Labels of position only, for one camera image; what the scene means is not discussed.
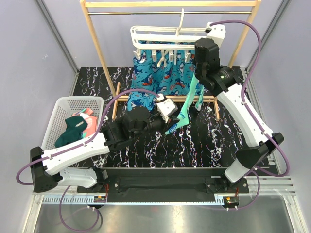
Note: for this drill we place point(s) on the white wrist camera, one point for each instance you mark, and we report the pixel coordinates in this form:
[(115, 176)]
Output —
[(166, 107), (216, 33)]

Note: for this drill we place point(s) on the white perforated plastic basket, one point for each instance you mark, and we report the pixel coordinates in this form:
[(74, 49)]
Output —
[(63, 109)]

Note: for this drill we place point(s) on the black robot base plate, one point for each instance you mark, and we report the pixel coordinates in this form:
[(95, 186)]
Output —
[(166, 185)]

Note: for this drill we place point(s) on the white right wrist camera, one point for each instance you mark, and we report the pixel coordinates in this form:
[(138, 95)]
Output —
[(216, 33)]

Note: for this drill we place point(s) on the pink sock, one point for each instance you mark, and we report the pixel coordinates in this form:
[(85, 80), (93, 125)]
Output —
[(87, 111), (91, 124)]

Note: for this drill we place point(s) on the dark teal sock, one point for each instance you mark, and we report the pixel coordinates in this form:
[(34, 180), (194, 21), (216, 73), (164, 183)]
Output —
[(75, 125), (64, 139)]

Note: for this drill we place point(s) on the white plastic clip hanger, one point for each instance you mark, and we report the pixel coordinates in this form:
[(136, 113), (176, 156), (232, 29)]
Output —
[(168, 39)]

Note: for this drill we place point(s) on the mint green sock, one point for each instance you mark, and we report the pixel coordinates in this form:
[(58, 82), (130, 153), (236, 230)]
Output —
[(183, 114), (199, 91)]

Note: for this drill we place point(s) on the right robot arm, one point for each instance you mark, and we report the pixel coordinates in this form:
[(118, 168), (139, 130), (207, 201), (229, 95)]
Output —
[(225, 85)]

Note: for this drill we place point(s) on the blue shark print shorts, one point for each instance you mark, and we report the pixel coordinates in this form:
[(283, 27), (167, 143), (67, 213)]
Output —
[(170, 78)]

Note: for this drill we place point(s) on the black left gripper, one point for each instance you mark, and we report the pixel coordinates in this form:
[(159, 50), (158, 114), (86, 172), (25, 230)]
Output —
[(172, 121)]

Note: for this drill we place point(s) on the wooden clothes rack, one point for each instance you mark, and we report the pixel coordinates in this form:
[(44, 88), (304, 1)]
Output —
[(193, 3)]

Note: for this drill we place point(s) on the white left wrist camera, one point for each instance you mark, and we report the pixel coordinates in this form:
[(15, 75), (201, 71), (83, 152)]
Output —
[(166, 107)]

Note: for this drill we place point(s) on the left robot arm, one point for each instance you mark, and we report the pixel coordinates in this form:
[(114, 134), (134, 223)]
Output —
[(51, 168)]

